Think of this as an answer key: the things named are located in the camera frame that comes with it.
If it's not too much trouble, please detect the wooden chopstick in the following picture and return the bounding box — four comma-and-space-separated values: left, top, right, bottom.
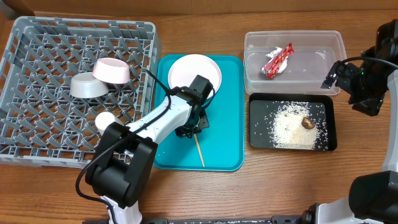
193, 134, 205, 167

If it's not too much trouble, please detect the brown food chunk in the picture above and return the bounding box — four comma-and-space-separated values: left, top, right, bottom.
302, 117, 315, 129

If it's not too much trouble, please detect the large white plate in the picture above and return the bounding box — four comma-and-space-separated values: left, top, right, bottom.
168, 54, 222, 99

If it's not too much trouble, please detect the red snack wrapper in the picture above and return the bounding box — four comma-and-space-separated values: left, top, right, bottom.
261, 43, 294, 79

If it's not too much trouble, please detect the pile of rice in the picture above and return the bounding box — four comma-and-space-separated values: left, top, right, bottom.
253, 101, 329, 151

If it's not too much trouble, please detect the white paper cup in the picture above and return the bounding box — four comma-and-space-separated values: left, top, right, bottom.
95, 111, 124, 135

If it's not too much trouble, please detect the pink small bowl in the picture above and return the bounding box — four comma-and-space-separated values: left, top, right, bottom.
93, 58, 130, 84

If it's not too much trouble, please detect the grey bowl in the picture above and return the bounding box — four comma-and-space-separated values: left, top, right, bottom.
70, 72, 109, 98

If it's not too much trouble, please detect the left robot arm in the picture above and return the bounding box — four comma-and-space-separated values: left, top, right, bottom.
75, 86, 215, 223

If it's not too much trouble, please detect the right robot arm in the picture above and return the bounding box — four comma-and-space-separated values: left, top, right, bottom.
298, 19, 397, 224

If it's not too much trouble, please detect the black waste tray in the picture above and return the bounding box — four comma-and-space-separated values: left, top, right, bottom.
248, 93, 338, 151

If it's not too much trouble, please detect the grey dishwasher rack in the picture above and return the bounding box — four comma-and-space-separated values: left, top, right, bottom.
1, 16, 162, 168

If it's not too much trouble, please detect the teal plastic tray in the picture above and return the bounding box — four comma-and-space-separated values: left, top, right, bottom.
154, 55, 245, 172

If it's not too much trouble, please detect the clear plastic bin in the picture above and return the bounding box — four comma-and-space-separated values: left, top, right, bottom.
244, 30, 347, 95

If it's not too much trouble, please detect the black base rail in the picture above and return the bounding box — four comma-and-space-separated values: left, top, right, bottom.
82, 214, 312, 224

